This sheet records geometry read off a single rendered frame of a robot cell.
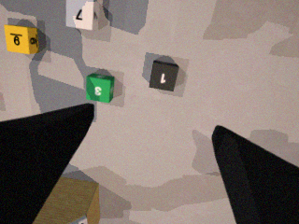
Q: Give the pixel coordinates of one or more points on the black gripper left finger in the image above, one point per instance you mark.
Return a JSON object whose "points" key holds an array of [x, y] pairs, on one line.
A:
{"points": [[34, 152]]}

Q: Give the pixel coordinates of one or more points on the green block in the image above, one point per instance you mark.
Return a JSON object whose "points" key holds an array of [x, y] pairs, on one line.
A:
{"points": [[99, 88]]}

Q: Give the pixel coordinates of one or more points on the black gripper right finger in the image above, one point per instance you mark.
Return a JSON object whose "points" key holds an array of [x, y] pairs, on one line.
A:
{"points": [[262, 188]]}

